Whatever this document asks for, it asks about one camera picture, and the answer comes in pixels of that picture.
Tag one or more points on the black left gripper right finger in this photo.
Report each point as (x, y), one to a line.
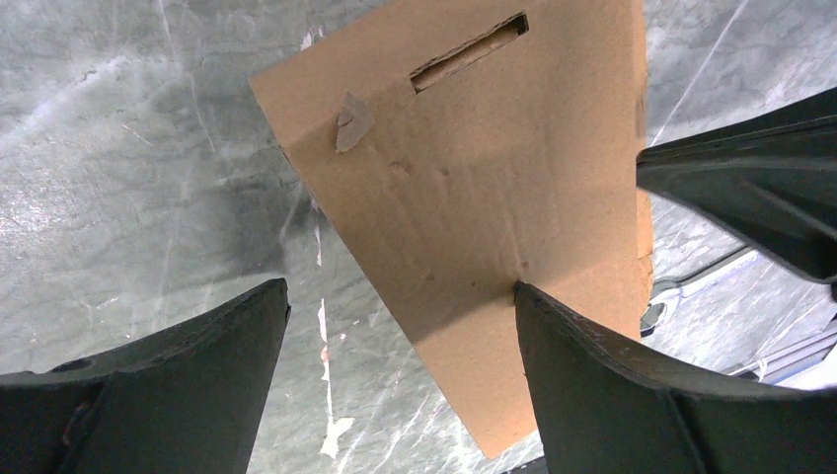
(604, 403)

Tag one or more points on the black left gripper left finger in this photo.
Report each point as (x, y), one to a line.
(187, 399)

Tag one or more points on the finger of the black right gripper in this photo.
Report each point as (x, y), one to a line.
(769, 181)

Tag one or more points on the brown cardboard paper box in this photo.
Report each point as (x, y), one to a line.
(458, 147)

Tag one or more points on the silver combination wrench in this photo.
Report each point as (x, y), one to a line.
(669, 293)

